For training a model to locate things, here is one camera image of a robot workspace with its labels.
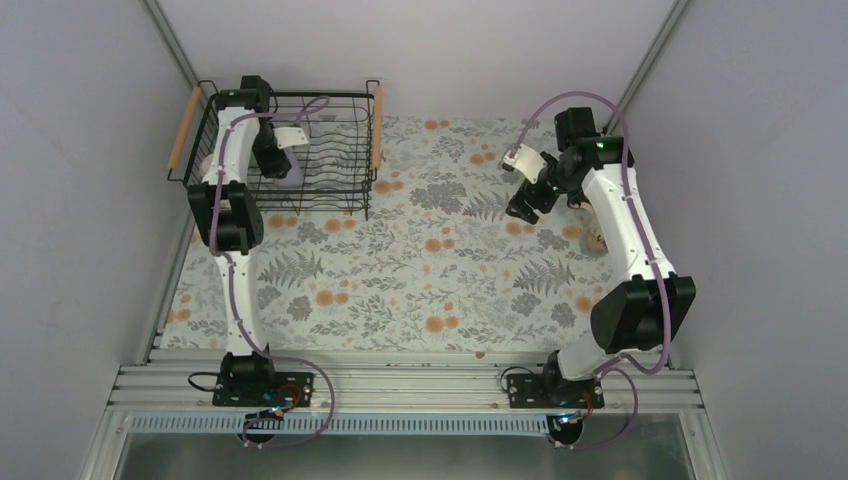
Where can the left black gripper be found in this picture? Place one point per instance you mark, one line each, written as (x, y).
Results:
(271, 165)

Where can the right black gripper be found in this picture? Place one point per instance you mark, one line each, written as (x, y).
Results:
(525, 211)

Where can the lilac plastic cup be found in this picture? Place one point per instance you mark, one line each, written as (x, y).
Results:
(294, 178)

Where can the beige floral mug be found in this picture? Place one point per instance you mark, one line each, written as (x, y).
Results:
(591, 238)

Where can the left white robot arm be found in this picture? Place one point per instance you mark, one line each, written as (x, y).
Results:
(231, 226)

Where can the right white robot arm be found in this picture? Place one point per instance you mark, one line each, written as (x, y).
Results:
(646, 307)

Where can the floral patterned table mat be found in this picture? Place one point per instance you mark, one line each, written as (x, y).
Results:
(436, 264)

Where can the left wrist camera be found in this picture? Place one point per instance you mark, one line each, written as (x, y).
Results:
(289, 137)

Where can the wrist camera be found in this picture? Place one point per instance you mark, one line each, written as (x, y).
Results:
(289, 137)
(525, 160)

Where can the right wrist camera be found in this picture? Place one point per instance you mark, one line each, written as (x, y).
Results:
(525, 160)

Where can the black wire dish rack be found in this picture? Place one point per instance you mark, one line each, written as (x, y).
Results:
(341, 162)

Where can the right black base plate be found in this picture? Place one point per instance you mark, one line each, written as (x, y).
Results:
(538, 391)

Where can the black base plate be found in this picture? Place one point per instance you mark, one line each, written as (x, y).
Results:
(538, 391)
(284, 389)

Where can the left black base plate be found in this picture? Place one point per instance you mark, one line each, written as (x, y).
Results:
(284, 389)

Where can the aluminium mounting rail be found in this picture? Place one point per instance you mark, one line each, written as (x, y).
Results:
(446, 382)

